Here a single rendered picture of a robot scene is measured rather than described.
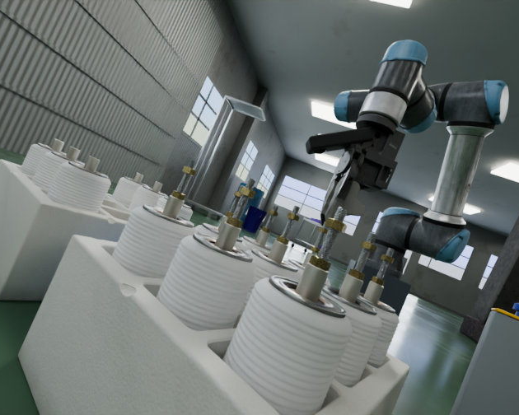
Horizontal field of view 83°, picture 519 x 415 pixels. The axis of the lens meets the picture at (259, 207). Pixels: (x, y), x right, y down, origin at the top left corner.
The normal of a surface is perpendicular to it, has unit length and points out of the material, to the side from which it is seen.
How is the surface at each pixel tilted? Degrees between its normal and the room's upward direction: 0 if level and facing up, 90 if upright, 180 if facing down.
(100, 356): 90
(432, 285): 90
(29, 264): 90
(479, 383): 90
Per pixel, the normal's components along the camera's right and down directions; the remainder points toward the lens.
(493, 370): -0.55, -0.27
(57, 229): 0.73, 0.29
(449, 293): -0.21, -0.13
